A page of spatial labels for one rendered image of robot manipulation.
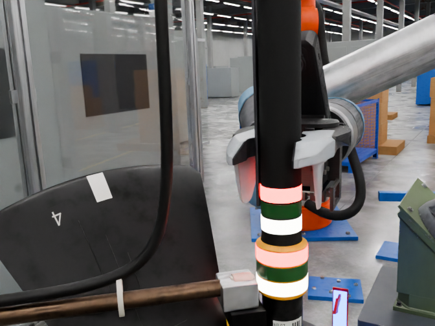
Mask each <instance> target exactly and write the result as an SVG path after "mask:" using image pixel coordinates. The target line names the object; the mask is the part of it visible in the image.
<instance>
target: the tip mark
mask: <svg viewBox="0 0 435 326"><path fill-rule="evenodd" d="M87 179H88V181H89V184H90V186H91V189H92V191H93V193H94V196H95V198H96V201H97V202H100V201H104V200H106V199H110V198H112V195H111V192H110V190H109V187H108V185H107V182H106V180H105V177H104V174H103V173H97V174H94V175H90V176H87Z"/></svg>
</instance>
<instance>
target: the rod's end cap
mask: <svg viewBox="0 0 435 326"><path fill-rule="evenodd" d="M253 278H254V279H255V277H254V274H252V273H251V272H241V273H235V274H231V276H230V279H231V281H232V280H234V282H237V281H247V280H252V279H253Z"/></svg>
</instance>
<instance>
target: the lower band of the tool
mask: <svg viewBox="0 0 435 326"><path fill-rule="evenodd" d="M256 246H257V247H258V248H260V249H262V250H264V251H267V252H272V253H278V254H287V253H293V252H298V251H301V250H303V249H305V248H306V247H307V240H306V239H305V238H302V241H301V242H300V243H298V244H296V245H293V246H272V245H269V244H265V243H264V242H262V240H261V237H259V238H257V240H256ZM256 260H257V259H256ZM257 261H258V260H257ZM258 262H259V261H258ZM306 262H307V261H305V262H304V263H306ZM259 263H260V264H262V265H264V266H268V267H271V268H295V267H298V266H301V265H303V264H304V263H302V264H300V265H297V266H290V267H276V266H269V265H265V264H263V263H261V262H259ZM257 275H258V274H257ZM258 276H259V275H258ZM306 276H307V275H306ZM306 276H305V277H306ZM259 277H260V276H259ZM305 277H303V278H302V279H299V280H297V281H292V282H275V281H269V280H267V279H264V278H262V277H260V278H262V279H263V280H265V281H268V282H271V283H281V284H286V283H295V282H298V281H301V280H303V279H304V278H305ZM258 291H259V292H260V293H261V294H262V295H264V296H265V297H267V298H270V299H275V300H282V301H285V300H292V299H296V298H299V297H301V296H303V295H304V294H305V293H306V292H307V290H306V291H305V292H303V293H301V294H299V295H296V296H291V297H276V296H270V295H268V294H265V293H263V292H262V291H260V290H259V289H258Z"/></svg>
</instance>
